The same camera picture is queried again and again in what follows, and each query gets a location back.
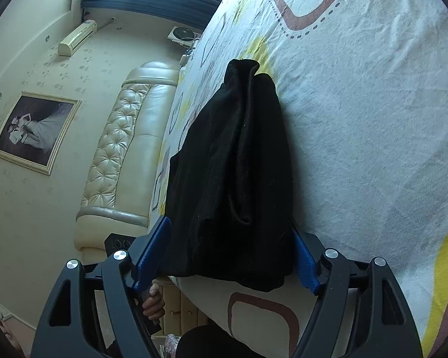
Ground wooden nightstand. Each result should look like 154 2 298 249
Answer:
149 276 210 344

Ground black pants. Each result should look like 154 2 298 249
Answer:
166 58 297 292

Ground framed wall photograph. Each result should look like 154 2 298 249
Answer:
0 90 83 176

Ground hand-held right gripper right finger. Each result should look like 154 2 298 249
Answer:
291 227 422 358

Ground white air conditioner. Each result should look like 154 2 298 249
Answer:
58 19 98 56

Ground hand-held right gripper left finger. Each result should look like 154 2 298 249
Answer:
32 217 171 358

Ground cream tufted leather headboard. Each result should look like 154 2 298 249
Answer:
75 61 182 256

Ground bed with printed sheet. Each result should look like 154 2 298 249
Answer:
147 0 448 358

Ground white fan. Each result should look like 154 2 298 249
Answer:
167 26 202 49

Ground person's dark clothing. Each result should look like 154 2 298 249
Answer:
175 324 269 358

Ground pink plastic bag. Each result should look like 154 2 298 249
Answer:
163 334 182 358

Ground dark blue curtain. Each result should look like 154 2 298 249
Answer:
81 0 223 30

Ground person's left hand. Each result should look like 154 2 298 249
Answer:
142 283 165 322

